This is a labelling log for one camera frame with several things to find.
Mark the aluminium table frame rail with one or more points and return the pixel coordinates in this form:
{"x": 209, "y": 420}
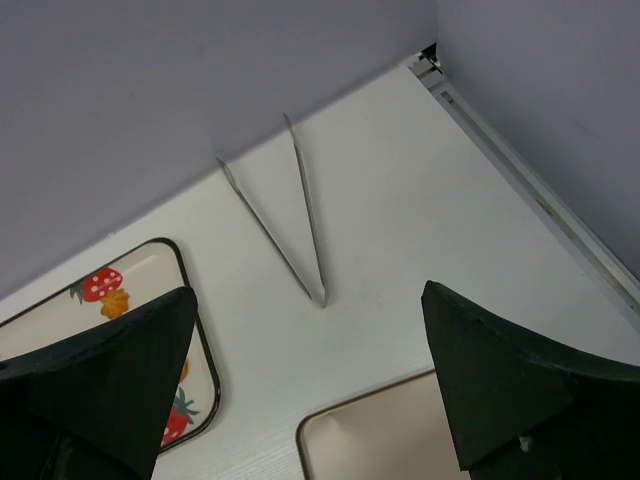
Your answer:
{"x": 598, "y": 262}

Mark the orange swirl cookie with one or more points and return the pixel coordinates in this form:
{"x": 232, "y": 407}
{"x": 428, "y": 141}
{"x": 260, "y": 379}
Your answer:
{"x": 114, "y": 304}
{"x": 185, "y": 371}

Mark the silver metal tongs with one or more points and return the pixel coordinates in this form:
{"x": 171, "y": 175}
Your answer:
{"x": 319, "y": 298}

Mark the gold tin lid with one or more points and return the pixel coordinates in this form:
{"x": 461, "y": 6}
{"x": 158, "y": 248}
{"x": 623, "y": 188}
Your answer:
{"x": 399, "y": 431}

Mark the strawberry print tray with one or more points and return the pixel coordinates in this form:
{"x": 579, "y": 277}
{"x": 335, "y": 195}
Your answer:
{"x": 145, "y": 273}

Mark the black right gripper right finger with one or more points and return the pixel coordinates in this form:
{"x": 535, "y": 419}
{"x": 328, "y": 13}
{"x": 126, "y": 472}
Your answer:
{"x": 522, "y": 406}

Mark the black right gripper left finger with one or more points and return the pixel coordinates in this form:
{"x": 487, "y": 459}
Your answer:
{"x": 95, "y": 405}

